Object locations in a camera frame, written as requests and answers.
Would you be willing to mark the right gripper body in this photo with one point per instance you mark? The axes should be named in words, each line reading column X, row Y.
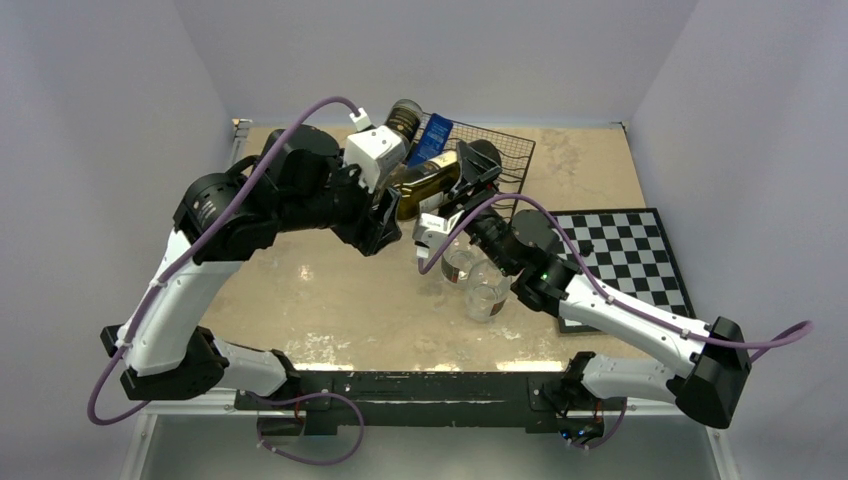
column 479, row 194

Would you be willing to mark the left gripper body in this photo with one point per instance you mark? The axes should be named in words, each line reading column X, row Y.
column 350, row 206

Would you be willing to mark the dark brown glass bottle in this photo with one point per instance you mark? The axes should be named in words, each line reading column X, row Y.
column 419, row 186

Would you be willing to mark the black wire wine rack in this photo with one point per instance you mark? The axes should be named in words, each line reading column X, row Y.
column 515, row 152

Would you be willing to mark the blue square glass bottle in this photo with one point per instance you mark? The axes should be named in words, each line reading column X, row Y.
column 432, row 141

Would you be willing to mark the clear bottle silver cap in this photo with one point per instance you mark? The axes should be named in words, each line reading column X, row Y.
column 457, row 262

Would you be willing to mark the clear bottle white cap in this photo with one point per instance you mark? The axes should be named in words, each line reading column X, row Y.
column 486, row 291

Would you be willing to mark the clear glass bottle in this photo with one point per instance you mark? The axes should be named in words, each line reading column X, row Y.
column 404, row 118

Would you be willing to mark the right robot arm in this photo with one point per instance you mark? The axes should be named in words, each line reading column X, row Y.
column 699, row 367

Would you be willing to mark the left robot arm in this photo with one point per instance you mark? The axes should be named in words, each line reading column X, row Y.
column 303, row 180

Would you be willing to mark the black chess piece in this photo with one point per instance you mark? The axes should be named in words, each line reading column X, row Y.
column 586, row 249

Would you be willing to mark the black white chessboard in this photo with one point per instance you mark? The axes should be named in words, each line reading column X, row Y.
column 631, row 254

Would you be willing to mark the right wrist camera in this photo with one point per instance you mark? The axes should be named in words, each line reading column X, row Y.
column 433, row 234

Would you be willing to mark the black mounting base plate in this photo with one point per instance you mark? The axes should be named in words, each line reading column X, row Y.
column 536, row 402

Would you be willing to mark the aluminium table frame rail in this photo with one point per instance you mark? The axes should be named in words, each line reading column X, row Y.
column 362, row 191

